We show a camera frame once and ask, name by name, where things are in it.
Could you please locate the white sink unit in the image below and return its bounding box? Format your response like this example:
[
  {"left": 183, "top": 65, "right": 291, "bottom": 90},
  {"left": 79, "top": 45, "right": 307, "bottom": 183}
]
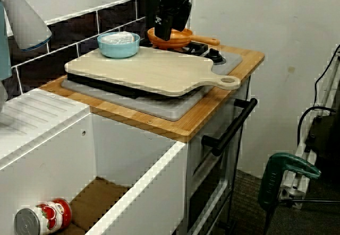
[{"left": 0, "top": 88, "right": 189, "bottom": 235}]

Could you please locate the black stove burner grate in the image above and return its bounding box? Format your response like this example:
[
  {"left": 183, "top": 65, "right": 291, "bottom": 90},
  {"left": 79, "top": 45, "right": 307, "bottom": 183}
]
[
  {"left": 185, "top": 41, "right": 209, "bottom": 57},
  {"left": 66, "top": 72, "right": 205, "bottom": 100}
]

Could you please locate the tomato soup can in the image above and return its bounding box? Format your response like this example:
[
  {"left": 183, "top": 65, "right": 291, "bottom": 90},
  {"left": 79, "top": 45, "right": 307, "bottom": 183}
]
[{"left": 13, "top": 197, "right": 72, "bottom": 235}]

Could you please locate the dark equipment box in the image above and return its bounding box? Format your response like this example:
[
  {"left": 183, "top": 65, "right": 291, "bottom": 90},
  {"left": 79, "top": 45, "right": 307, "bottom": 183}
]
[{"left": 305, "top": 112, "right": 340, "bottom": 177}]

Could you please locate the aluminium extrusion frame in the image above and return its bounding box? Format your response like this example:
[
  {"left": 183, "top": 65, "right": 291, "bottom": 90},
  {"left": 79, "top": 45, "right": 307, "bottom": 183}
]
[{"left": 278, "top": 51, "right": 340, "bottom": 211}]

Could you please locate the black cable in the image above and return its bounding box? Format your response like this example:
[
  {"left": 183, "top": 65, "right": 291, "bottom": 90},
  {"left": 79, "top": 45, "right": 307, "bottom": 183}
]
[
  {"left": 296, "top": 106, "right": 338, "bottom": 151},
  {"left": 265, "top": 198, "right": 340, "bottom": 235},
  {"left": 314, "top": 43, "right": 340, "bottom": 108}
]

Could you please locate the grey stove top panel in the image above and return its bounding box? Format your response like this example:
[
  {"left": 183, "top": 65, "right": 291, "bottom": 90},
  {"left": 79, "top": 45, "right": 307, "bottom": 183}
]
[{"left": 61, "top": 49, "right": 243, "bottom": 121}]

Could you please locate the black oven door handle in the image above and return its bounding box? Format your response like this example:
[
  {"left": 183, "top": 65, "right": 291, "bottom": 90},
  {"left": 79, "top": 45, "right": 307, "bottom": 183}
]
[{"left": 201, "top": 98, "right": 258, "bottom": 157}]

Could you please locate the light blue bowl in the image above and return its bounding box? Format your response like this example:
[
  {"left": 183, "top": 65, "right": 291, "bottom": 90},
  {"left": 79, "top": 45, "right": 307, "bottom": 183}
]
[{"left": 97, "top": 31, "right": 141, "bottom": 59}]

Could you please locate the dark tile backsplash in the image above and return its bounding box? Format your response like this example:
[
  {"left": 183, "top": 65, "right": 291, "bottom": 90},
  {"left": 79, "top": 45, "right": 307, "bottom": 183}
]
[{"left": 5, "top": 0, "right": 147, "bottom": 100}]

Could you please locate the orange toy frying pan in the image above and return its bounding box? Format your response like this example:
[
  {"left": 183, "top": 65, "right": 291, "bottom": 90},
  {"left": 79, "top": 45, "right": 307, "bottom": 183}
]
[{"left": 147, "top": 27, "right": 221, "bottom": 49}]

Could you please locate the white oven door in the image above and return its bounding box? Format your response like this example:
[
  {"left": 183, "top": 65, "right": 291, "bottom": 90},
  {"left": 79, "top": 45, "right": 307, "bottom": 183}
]
[{"left": 187, "top": 86, "right": 252, "bottom": 233}]

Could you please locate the black stove knob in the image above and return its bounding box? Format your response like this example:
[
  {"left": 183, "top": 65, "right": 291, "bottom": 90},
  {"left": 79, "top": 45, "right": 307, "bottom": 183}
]
[{"left": 203, "top": 48, "right": 226, "bottom": 66}]

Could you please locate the salmon sushi toy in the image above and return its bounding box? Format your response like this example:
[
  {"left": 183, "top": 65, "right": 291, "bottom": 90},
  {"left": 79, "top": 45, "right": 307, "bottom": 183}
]
[{"left": 101, "top": 32, "right": 135, "bottom": 45}]

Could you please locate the teal box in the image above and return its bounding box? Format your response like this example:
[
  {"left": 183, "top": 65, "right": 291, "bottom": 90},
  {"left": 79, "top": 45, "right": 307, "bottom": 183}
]
[{"left": 0, "top": 1, "right": 13, "bottom": 81}]

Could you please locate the green clamp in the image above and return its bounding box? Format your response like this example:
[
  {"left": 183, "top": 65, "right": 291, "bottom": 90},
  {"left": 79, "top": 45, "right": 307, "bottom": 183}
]
[{"left": 258, "top": 152, "right": 322, "bottom": 217}]

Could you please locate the wooden cutting board with handle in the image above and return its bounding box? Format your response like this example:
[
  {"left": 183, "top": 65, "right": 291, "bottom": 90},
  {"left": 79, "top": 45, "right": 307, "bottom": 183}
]
[{"left": 64, "top": 46, "right": 242, "bottom": 97}]

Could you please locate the white cone with blue rim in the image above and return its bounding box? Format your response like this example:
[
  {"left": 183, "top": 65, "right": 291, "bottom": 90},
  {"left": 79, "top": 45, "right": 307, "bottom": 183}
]
[{"left": 0, "top": 0, "right": 53, "bottom": 52}]

